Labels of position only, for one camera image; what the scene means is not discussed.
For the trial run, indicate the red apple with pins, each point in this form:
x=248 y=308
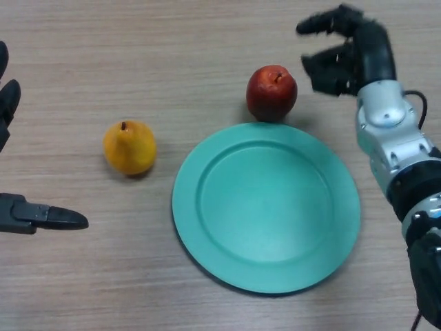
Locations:
x=270 y=96

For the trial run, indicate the green round plate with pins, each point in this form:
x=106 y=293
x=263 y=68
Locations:
x=265 y=210

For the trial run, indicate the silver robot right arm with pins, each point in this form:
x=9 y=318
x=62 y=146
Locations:
x=392 y=145

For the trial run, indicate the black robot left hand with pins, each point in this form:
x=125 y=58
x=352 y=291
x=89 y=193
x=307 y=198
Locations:
x=10 y=100

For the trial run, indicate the yellow pear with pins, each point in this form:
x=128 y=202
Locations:
x=131 y=148

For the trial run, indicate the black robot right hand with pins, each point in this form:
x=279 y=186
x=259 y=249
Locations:
x=375 y=55

